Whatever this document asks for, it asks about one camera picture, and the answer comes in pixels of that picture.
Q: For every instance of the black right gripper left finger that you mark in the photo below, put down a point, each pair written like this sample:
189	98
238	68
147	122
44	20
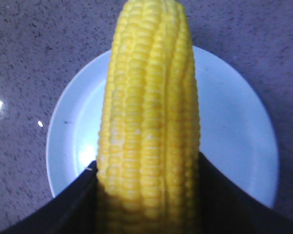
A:
71	212

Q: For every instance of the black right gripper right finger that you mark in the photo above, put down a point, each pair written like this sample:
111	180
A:
226	209

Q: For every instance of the light blue round plate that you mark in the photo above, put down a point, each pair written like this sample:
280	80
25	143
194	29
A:
237	135

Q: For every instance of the yellow corn cob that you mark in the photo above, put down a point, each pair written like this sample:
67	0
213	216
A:
149	138

